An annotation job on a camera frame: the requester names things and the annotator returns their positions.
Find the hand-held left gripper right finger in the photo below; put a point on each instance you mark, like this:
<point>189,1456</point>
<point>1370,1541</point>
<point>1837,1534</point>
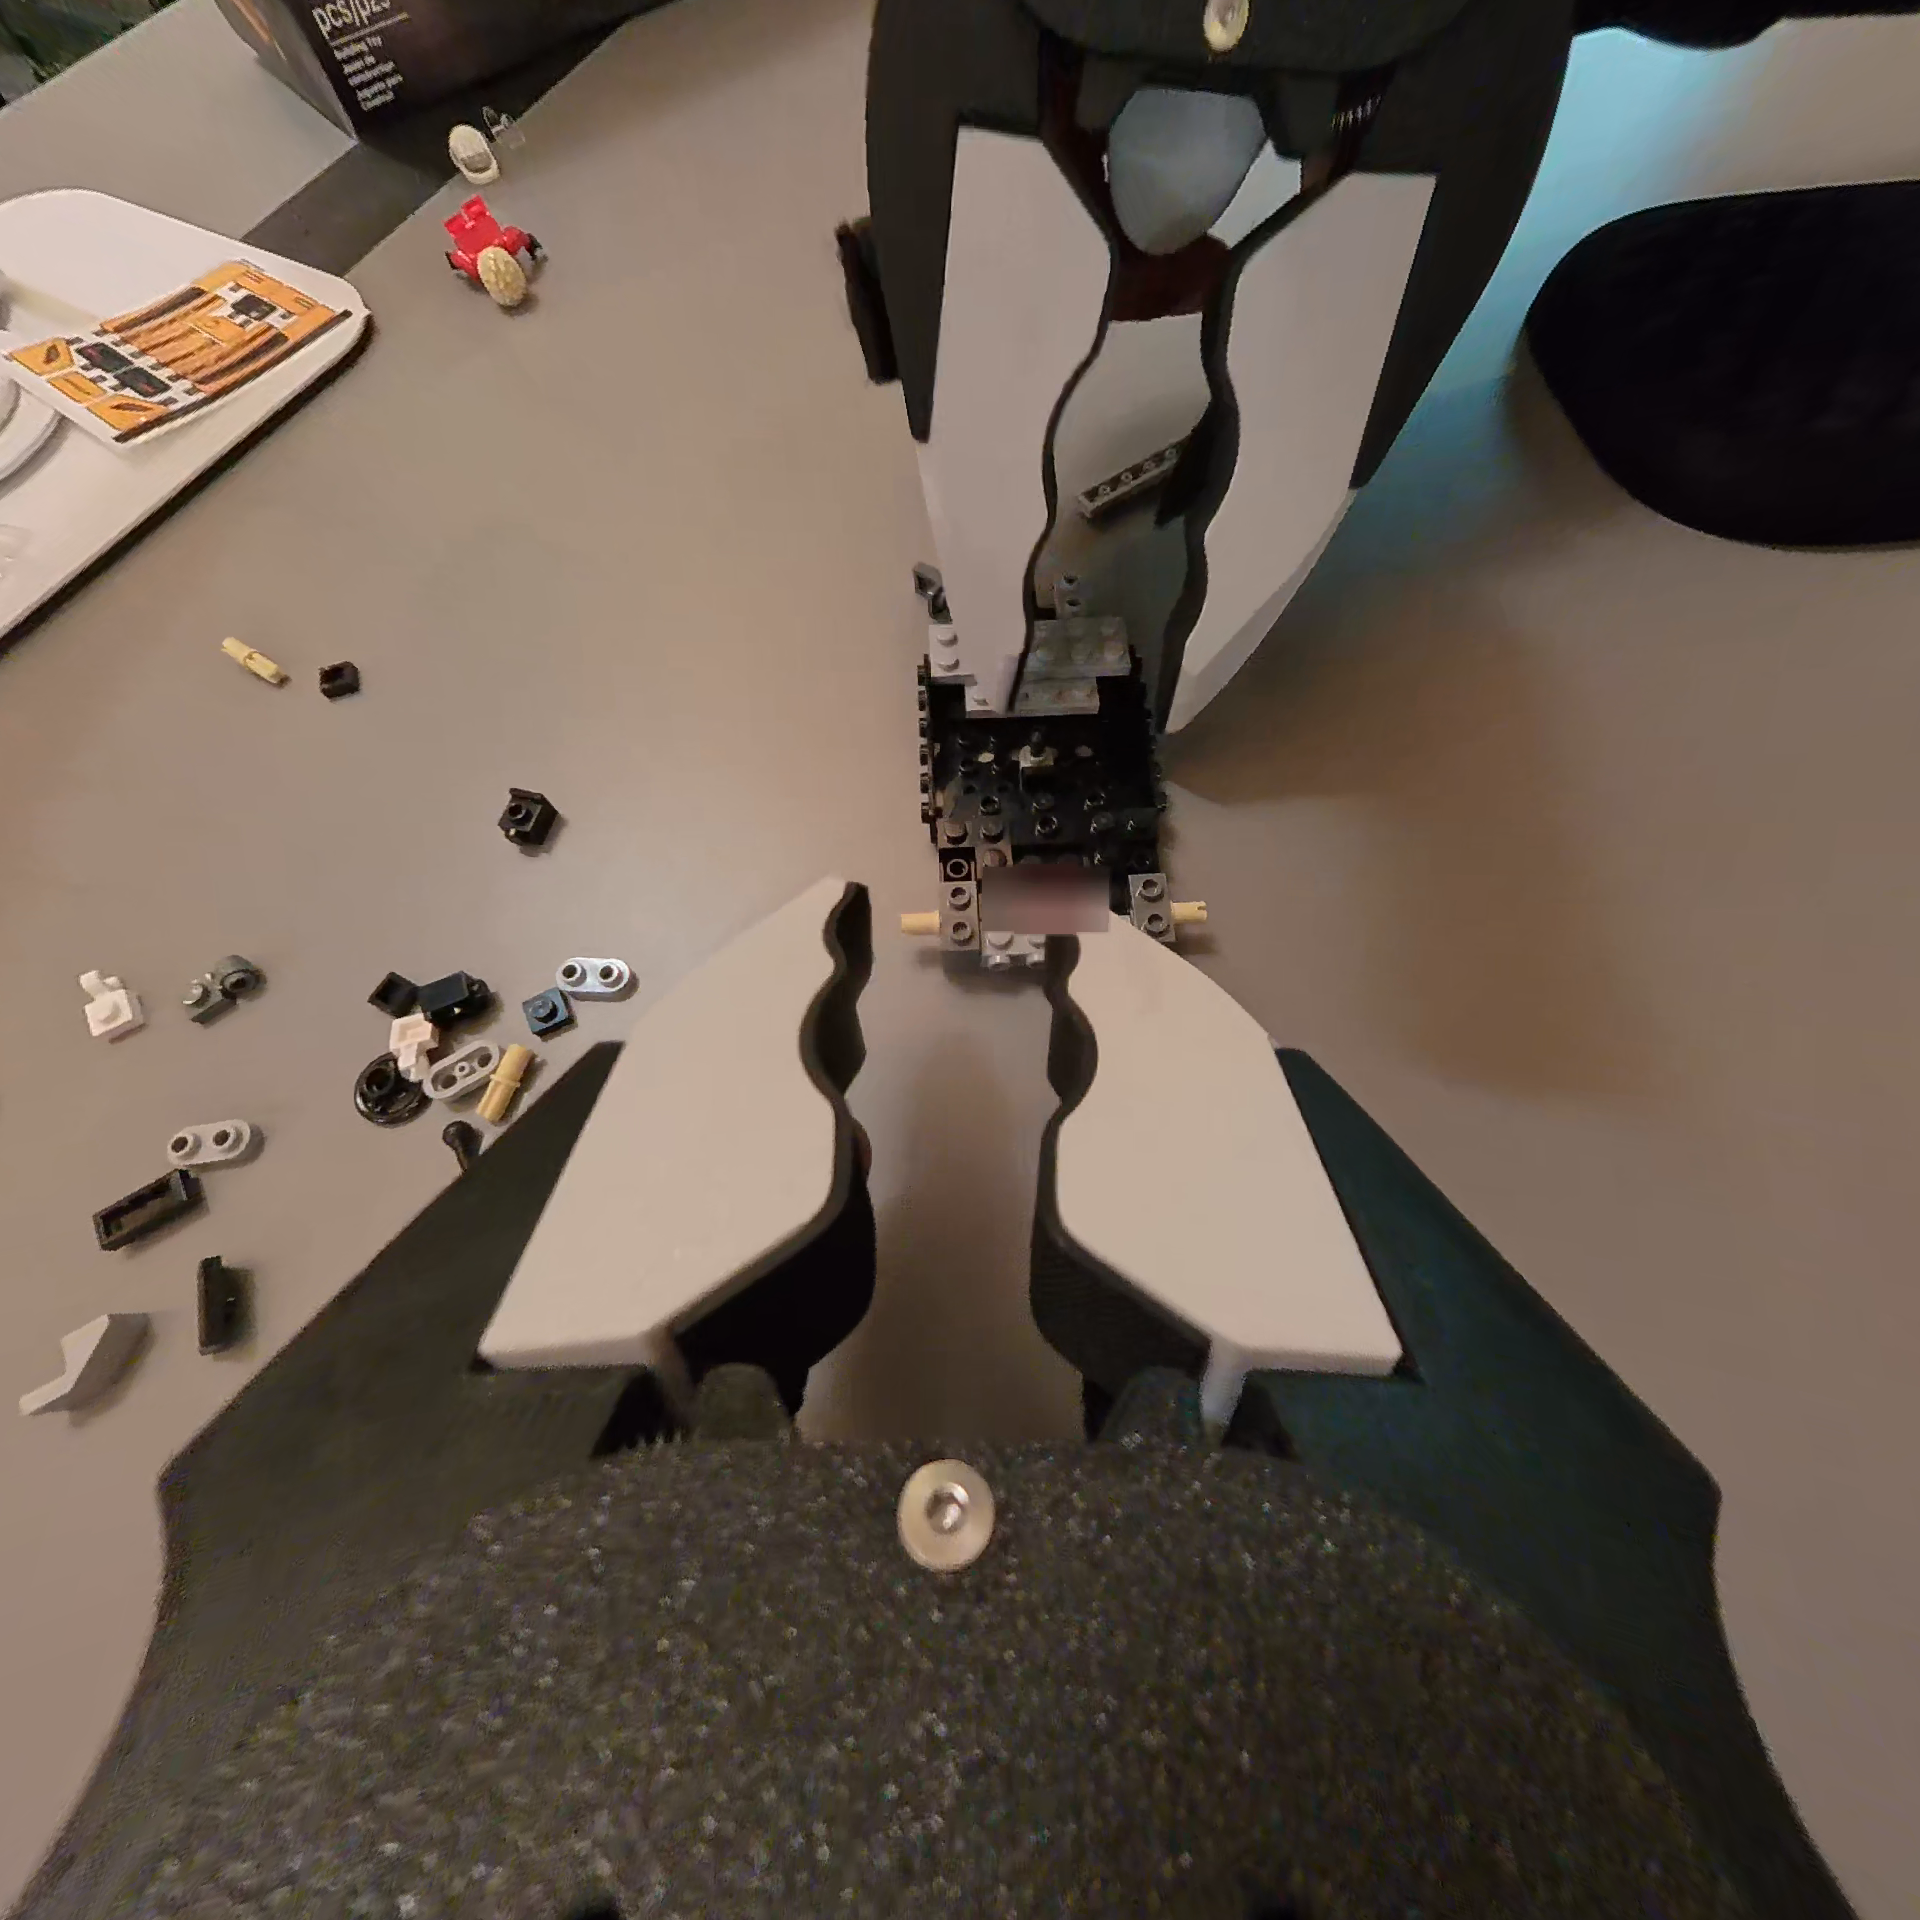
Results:
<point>1215,1185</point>

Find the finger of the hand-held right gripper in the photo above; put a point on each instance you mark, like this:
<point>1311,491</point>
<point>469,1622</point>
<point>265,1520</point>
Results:
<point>991,375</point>
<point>1321,375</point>

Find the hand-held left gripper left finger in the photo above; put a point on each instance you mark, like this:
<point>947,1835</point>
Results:
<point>676,1185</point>

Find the long grey brick plate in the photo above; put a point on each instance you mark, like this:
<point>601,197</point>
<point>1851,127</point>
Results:
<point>1133,480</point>

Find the black brick car chassis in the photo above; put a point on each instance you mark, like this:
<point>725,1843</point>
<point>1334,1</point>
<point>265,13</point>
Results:
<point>1050,797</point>

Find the grey desk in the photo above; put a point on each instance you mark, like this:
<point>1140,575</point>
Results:
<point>601,599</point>

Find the person's right hand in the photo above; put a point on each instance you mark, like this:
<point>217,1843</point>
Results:
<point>1171,284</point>

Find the pile of small brick pieces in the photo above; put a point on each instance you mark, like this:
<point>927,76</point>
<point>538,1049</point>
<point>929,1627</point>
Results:
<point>466,1073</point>

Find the black clip brick piece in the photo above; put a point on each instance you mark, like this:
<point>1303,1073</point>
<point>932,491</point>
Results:
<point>529,820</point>

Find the black quilted pad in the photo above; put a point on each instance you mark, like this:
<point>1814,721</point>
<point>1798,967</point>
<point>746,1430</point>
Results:
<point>1725,375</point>

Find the small clear brick piece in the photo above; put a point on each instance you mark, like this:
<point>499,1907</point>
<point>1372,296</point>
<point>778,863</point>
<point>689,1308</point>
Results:
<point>503,127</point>

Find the white toy helmet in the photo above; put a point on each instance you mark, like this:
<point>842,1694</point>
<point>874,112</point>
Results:
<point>475,149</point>

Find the black toy car box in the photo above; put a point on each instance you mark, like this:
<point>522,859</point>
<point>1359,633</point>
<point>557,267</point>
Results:
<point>451,61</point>

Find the small black tile piece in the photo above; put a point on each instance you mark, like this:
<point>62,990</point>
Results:
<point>340,680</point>

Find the tan pin brick piece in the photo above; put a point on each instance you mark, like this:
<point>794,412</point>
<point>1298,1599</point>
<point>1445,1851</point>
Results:
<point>254,661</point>

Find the white wooden book stand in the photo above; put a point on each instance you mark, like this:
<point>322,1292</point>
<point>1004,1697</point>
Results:
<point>225,451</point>

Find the orange sticker sheet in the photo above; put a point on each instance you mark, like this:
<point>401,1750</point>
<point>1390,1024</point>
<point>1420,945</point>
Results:
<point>166,352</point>

